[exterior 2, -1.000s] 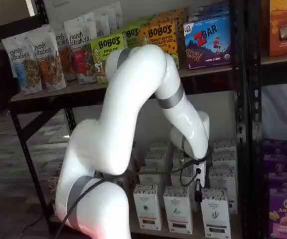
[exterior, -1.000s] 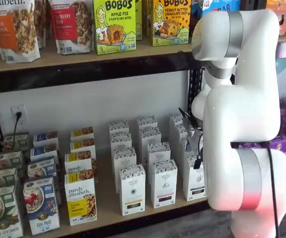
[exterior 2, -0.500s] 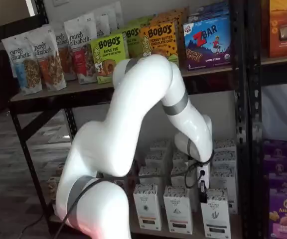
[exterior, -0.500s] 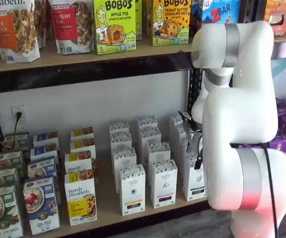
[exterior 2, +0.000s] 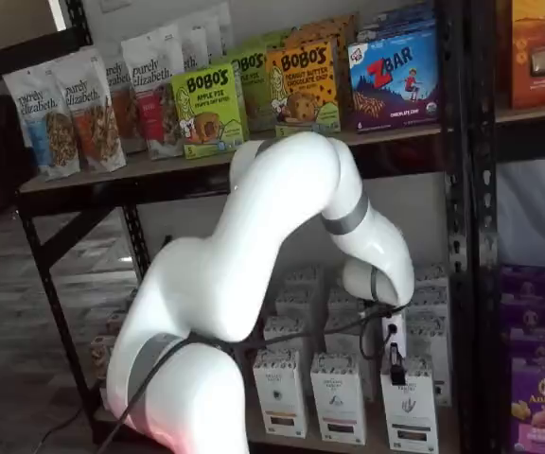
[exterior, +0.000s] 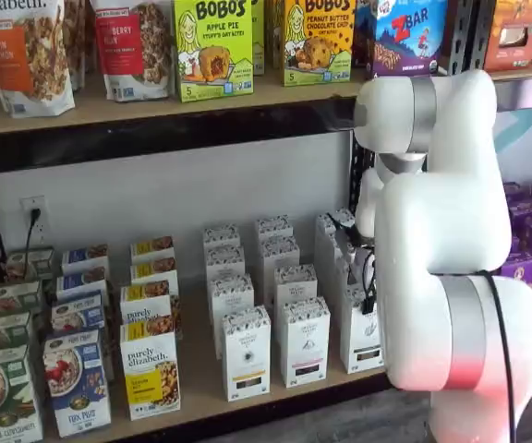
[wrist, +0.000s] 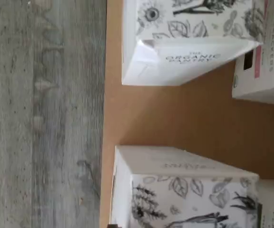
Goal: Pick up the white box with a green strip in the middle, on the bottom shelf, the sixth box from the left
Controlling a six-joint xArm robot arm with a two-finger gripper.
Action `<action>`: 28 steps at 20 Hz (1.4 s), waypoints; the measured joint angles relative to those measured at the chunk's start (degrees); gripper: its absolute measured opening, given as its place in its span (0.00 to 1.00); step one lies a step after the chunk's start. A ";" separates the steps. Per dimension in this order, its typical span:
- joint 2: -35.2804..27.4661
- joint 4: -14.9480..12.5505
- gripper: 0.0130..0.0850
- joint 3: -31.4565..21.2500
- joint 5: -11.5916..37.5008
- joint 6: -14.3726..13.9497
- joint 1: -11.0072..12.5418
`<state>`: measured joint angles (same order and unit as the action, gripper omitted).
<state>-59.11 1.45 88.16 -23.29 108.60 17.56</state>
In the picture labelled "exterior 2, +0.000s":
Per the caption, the large orange snack box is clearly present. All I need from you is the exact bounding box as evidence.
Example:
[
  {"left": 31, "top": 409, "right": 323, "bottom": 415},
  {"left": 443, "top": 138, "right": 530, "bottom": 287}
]
[{"left": 508, "top": 0, "right": 545, "bottom": 110}]

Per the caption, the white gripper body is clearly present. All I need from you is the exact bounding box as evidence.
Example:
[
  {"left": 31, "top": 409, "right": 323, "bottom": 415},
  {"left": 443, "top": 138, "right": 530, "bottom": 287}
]
[{"left": 379, "top": 308, "right": 409, "bottom": 361}]

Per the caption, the white granola bag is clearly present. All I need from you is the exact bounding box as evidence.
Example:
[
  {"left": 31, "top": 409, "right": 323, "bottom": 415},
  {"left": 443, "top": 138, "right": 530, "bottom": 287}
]
[
  {"left": 203, "top": 2, "right": 234, "bottom": 65},
  {"left": 177, "top": 15, "right": 213, "bottom": 73}
]

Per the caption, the purple Annie's box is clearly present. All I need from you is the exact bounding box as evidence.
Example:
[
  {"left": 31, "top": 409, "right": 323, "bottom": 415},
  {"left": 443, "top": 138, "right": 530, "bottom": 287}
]
[
  {"left": 498, "top": 264, "right": 545, "bottom": 308},
  {"left": 501, "top": 297, "right": 545, "bottom": 333},
  {"left": 510, "top": 357, "right": 545, "bottom": 454},
  {"left": 507, "top": 324, "right": 545, "bottom": 364}
]

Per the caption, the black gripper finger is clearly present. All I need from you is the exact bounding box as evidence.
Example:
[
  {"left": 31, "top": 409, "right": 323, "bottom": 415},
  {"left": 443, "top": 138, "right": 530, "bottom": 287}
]
[{"left": 387, "top": 343, "right": 408, "bottom": 386}]

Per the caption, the purely elizabeth bag orange label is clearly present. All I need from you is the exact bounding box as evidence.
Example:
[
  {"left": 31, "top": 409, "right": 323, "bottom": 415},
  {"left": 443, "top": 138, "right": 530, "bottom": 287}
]
[
  {"left": 96, "top": 42, "right": 145, "bottom": 155},
  {"left": 50, "top": 46, "right": 127, "bottom": 172}
]

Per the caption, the white box brown strip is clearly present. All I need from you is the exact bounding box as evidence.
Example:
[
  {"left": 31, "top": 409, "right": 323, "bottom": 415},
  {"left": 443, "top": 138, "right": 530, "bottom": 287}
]
[
  {"left": 252, "top": 349, "right": 309, "bottom": 439},
  {"left": 274, "top": 286, "right": 325, "bottom": 323},
  {"left": 261, "top": 314, "right": 315, "bottom": 357},
  {"left": 284, "top": 264, "right": 325, "bottom": 292}
]

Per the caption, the thin black floor cable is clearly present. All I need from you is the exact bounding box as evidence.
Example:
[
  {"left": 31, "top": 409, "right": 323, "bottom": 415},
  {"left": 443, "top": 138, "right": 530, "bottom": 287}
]
[{"left": 30, "top": 406, "right": 87, "bottom": 446}]

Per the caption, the white box green strip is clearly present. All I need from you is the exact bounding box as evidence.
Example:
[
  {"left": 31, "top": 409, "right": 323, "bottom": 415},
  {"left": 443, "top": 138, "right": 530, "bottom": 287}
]
[
  {"left": 403, "top": 314, "right": 451, "bottom": 408},
  {"left": 379, "top": 355, "right": 440, "bottom": 454},
  {"left": 412, "top": 262, "right": 448, "bottom": 292},
  {"left": 405, "top": 286, "right": 449, "bottom": 323}
]

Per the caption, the blue ZBar box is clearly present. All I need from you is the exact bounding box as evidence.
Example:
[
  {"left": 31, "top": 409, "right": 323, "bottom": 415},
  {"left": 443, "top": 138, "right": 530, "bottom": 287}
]
[
  {"left": 347, "top": 26, "right": 442, "bottom": 134},
  {"left": 357, "top": 2, "right": 439, "bottom": 44}
]

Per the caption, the green Bobo's apple pie box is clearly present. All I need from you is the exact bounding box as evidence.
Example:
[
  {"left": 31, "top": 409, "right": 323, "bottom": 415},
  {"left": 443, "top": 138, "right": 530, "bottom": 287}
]
[{"left": 170, "top": 62, "right": 250, "bottom": 160}]

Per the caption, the orange Bobo's peanut butter box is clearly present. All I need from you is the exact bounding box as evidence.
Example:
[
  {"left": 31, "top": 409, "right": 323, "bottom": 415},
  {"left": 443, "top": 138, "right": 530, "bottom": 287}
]
[
  {"left": 285, "top": 13, "right": 360, "bottom": 130},
  {"left": 265, "top": 37, "right": 343, "bottom": 140}
]

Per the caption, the long black robot cable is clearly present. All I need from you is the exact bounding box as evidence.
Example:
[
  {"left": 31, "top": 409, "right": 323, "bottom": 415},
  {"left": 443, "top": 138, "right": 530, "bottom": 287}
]
[{"left": 95, "top": 302, "right": 409, "bottom": 454}]

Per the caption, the white box pink strip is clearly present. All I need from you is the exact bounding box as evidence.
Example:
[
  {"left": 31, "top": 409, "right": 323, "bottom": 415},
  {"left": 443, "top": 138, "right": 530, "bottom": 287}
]
[
  {"left": 326, "top": 285, "right": 364, "bottom": 317},
  {"left": 323, "top": 312, "right": 383, "bottom": 404},
  {"left": 309, "top": 352, "right": 367, "bottom": 446}
]

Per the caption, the purely elizabeth bag red label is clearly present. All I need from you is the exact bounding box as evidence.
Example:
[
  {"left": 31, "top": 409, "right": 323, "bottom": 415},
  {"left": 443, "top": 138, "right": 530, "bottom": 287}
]
[{"left": 120, "top": 23, "right": 189, "bottom": 161}]

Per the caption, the black metal shelving unit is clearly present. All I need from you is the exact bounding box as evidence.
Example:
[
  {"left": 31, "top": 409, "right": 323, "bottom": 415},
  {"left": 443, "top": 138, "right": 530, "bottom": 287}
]
[
  {"left": 0, "top": 0, "right": 473, "bottom": 454},
  {"left": 466, "top": 0, "right": 545, "bottom": 454}
]

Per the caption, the purely elizabeth bag blue label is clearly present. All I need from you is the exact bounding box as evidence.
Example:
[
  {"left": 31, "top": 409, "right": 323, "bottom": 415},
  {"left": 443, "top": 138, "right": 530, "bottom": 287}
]
[{"left": 2, "top": 63, "right": 81, "bottom": 182}]

